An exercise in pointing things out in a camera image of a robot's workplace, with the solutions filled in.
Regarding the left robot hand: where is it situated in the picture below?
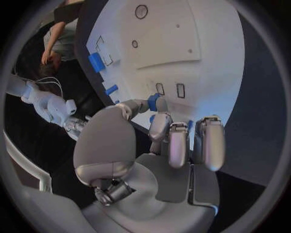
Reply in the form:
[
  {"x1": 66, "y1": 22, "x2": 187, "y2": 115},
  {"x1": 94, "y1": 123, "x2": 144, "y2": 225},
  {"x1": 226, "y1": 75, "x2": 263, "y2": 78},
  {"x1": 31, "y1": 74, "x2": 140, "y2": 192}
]
[{"x1": 73, "y1": 97, "x2": 226, "y2": 233}]

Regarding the blue plug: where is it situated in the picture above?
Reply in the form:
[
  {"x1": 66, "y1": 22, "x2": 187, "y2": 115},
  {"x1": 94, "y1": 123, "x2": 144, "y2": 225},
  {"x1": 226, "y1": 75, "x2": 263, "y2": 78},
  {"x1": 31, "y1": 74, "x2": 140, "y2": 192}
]
[{"x1": 146, "y1": 92, "x2": 162, "y2": 112}]

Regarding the person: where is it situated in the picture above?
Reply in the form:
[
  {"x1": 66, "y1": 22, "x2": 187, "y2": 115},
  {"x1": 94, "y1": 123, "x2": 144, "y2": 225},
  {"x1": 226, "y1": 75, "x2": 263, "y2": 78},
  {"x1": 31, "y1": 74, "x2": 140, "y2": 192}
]
[{"x1": 37, "y1": 0, "x2": 86, "y2": 81}]

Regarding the large blue cylinder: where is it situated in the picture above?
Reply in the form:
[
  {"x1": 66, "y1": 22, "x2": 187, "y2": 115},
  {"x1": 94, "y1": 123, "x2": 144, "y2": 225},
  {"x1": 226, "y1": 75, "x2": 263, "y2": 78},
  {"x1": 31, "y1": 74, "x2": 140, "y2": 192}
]
[{"x1": 88, "y1": 52, "x2": 107, "y2": 73}]

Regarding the white cable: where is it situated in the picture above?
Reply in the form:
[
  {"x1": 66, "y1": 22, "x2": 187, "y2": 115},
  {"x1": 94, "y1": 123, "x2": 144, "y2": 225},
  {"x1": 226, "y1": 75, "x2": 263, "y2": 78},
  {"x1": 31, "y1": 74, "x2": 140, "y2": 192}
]
[
  {"x1": 35, "y1": 80, "x2": 63, "y2": 97},
  {"x1": 35, "y1": 77, "x2": 65, "y2": 100}
]

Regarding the white task board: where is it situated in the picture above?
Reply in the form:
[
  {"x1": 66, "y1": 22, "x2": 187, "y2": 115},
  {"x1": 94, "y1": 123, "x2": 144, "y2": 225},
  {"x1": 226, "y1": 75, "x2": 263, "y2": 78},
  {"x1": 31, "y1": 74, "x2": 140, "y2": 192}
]
[{"x1": 86, "y1": 0, "x2": 246, "y2": 153}]

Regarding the thin blue cylinder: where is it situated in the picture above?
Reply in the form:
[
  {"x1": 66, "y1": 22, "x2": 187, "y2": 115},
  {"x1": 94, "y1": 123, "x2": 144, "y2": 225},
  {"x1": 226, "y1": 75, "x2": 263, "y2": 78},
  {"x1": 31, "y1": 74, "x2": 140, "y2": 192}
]
[{"x1": 105, "y1": 84, "x2": 120, "y2": 96}]

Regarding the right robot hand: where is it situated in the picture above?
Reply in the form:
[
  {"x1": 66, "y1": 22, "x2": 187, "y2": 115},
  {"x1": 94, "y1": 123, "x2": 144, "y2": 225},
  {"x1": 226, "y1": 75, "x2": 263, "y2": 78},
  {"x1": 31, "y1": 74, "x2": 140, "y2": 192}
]
[{"x1": 64, "y1": 116, "x2": 92, "y2": 141}]

